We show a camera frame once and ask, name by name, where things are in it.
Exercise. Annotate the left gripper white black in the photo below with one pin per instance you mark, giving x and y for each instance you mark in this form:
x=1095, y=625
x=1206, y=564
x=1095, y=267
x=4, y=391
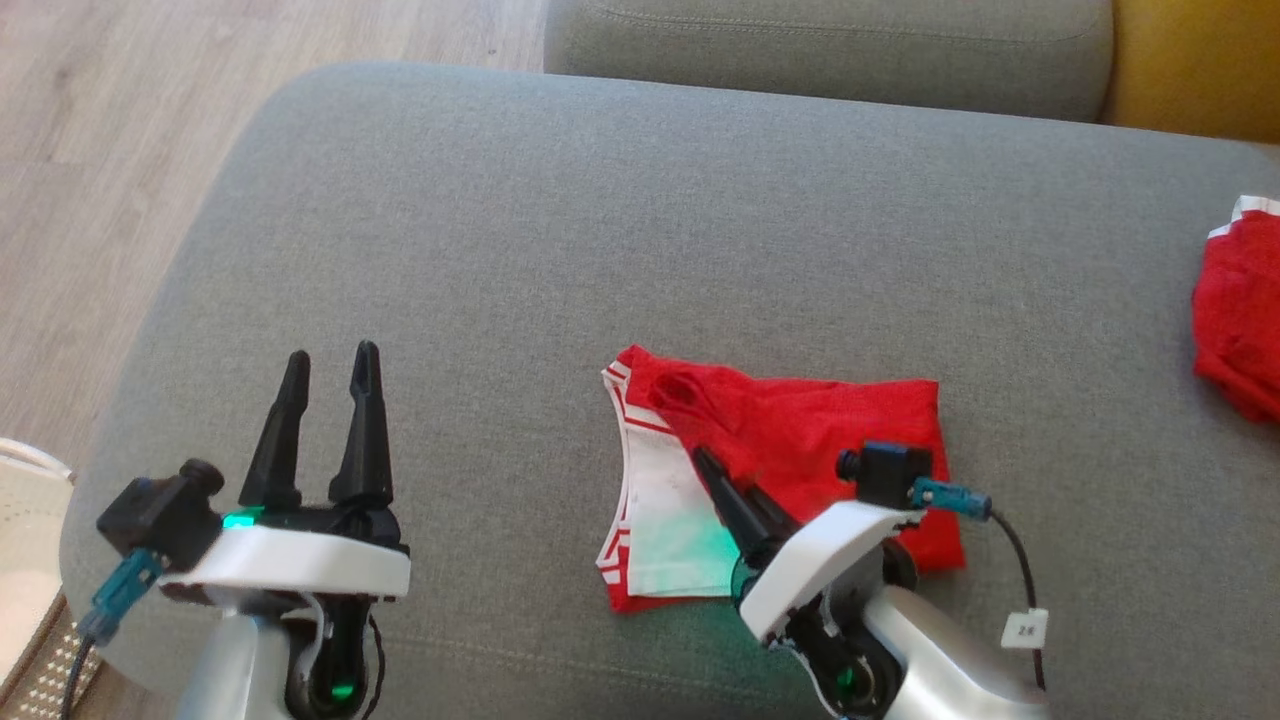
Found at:
x=300, y=560

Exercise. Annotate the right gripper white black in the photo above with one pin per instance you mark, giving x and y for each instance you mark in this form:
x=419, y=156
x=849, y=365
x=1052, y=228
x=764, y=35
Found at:
x=820, y=560

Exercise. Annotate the red shorts with white waistband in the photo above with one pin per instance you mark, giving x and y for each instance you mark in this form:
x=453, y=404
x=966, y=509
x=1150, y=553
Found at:
x=1240, y=310
x=850, y=420

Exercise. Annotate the left robot arm silver white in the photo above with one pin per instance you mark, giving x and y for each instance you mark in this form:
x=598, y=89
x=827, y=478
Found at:
x=225, y=660

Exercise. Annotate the right robot arm silver white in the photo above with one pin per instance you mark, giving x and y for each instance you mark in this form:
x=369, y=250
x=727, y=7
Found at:
x=940, y=670

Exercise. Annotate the white perforated laundry basket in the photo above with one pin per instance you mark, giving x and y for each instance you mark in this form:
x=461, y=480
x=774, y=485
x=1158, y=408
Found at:
x=30, y=520

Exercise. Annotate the grey fabric sofa seat cushion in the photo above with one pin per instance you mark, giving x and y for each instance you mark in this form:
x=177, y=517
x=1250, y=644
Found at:
x=600, y=230

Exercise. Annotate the grey fabric sofa back cushion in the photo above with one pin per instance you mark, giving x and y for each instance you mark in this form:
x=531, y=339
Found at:
x=830, y=50

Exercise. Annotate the yellow pillow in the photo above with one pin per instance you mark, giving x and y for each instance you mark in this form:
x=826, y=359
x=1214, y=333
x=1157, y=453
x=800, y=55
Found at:
x=1200, y=60

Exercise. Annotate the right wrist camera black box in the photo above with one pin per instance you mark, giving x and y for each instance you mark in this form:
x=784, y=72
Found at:
x=890, y=475

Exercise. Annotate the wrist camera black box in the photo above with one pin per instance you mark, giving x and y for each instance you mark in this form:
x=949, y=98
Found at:
x=160, y=515
x=890, y=475

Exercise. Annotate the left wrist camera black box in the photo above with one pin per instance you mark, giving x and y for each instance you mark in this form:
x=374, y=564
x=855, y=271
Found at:
x=160, y=515

